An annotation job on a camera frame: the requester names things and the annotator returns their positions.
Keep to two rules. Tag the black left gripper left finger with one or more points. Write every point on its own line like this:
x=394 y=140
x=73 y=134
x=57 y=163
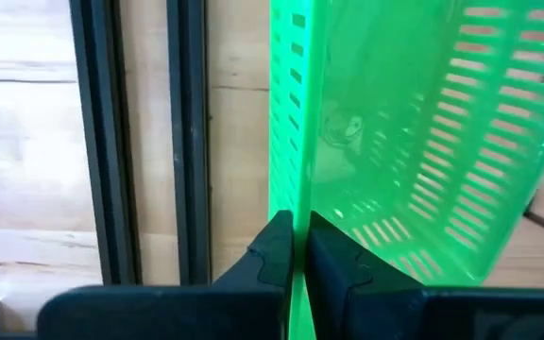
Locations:
x=182 y=311

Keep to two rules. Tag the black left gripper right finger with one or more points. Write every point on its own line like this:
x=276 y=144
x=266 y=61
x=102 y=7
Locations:
x=395 y=311

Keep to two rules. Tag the green slotted plastic basket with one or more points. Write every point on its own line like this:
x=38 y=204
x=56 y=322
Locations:
x=371 y=118

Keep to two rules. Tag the black aluminium side frame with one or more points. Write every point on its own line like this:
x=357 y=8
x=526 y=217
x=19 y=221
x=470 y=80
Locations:
x=107 y=141

